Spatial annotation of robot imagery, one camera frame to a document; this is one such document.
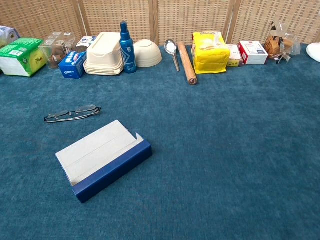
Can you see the beige lidded lunch container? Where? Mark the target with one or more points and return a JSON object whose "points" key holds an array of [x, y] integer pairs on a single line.
{"points": [[105, 55]]}

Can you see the metal spoon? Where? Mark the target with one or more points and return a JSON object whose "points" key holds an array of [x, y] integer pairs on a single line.
{"points": [[170, 47]]}

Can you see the yellow biscuit bag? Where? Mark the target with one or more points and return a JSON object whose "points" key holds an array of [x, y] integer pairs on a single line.
{"points": [[210, 57]]}

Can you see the blue felt table cloth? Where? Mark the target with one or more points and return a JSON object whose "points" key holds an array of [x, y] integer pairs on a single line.
{"points": [[200, 150]]}

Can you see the wicker folding screen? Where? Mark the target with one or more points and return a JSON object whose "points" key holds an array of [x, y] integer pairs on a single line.
{"points": [[175, 17]]}

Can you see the white blue tissue pack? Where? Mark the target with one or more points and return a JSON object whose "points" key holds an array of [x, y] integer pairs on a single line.
{"points": [[6, 35]]}

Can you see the green tissue pack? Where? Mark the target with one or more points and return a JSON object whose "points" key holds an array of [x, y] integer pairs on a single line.
{"points": [[17, 57]]}

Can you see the clear plastic snack box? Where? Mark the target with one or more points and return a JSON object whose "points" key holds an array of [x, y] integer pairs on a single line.
{"points": [[57, 47]]}

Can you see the beige upturned bowl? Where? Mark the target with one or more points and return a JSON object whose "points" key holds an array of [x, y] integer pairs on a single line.
{"points": [[147, 55]]}

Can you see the white blue Oreo packet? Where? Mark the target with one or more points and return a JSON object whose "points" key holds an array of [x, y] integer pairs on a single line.
{"points": [[86, 41]]}

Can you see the wooden rolling pin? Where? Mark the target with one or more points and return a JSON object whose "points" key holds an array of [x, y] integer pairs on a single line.
{"points": [[187, 62]]}

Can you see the clear bag of pastries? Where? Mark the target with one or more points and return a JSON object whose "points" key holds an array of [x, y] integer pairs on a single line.
{"points": [[273, 46]]}

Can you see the blue Oreo box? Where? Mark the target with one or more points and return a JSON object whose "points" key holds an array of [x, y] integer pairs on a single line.
{"points": [[71, 65]]}

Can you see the small pink box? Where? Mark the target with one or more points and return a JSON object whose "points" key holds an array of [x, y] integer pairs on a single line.
{"points": [[234, 55]]}

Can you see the eyeglasses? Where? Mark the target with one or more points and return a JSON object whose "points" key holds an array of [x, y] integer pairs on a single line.
{"points": [[85, 108]]}

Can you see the blue spray bottle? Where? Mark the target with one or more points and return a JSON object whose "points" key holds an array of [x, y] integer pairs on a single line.
{"points": [[127, 52]]}

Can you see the white red box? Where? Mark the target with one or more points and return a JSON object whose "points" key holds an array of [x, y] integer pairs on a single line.
{"points": [[253, 53]]}

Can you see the white foam mannequin head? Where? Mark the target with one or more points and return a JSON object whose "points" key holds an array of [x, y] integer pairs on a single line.
{"points": [[315, 51]]}

